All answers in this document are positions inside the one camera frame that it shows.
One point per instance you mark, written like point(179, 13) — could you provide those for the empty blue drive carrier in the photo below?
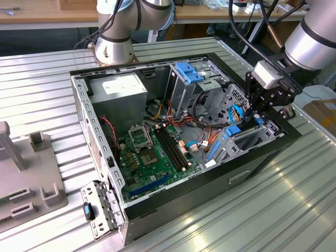
point(189, 73)

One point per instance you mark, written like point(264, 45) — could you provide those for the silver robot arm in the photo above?
point(113, 50)

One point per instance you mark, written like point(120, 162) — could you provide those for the grey power supply unit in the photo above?
point(118, 110)

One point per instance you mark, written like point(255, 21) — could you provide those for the hard disk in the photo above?
point(232, 130)

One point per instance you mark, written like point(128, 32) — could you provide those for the white and brown flat box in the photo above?
point(287, 6)

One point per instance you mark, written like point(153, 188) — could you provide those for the grey parts rack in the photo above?
point(34, 170)

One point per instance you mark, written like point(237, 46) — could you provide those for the green motherboard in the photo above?
point(162, 168)

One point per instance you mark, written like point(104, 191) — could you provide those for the black RAM slot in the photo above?
point(175, 147)
point(168, 149)

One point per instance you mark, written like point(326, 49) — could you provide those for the white box with black top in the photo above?
point(240, 8)

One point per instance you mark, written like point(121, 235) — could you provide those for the brown square chipset heatsink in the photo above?
point(149, 158)

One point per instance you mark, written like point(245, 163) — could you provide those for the metal CPU socket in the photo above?
point(139, 137)

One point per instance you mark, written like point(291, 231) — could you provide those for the black open PC case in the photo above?
point(210, 199)

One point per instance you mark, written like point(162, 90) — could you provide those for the white flat board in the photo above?
point(320, 94)

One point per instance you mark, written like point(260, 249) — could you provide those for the clear plastic bags pile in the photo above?
point(215, 4)

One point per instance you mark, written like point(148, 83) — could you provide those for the metal expansion slot bracket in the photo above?
point(99, 228)

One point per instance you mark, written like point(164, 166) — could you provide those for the wooden desk with white legs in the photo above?
point(199, 15)

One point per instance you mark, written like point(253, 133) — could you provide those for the blue sneaker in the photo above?
point(212, 31)
point(232, 34)

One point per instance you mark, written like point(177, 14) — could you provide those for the cardboard box with yellow label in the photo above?
point(323, 115)

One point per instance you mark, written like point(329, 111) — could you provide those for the green circuit board stick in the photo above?
point(4, 202)

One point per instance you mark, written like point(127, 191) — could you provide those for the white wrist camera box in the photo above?
point(267, 74)

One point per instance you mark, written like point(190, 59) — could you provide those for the grey metal drive cage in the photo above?
point(181, 97)

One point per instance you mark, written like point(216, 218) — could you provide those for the wooden desk with grey edge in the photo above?
point(39, 15)

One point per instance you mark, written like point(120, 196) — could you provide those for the large brown cardboard box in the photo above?
point(288, 29)

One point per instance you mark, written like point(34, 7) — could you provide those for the grey metal disk bay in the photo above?
point(228, 151)

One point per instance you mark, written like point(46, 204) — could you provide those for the white product box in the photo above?
point(253, 9)

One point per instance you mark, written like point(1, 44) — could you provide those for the black blue bracket latch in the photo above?
point(88, 211)

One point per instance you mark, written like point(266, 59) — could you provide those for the blue expansion slot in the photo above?
point(149, 185)

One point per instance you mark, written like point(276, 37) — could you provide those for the black tripod pole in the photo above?
point(273, 5)

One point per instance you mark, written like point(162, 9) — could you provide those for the small grey metal tool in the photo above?
point(9, 11)

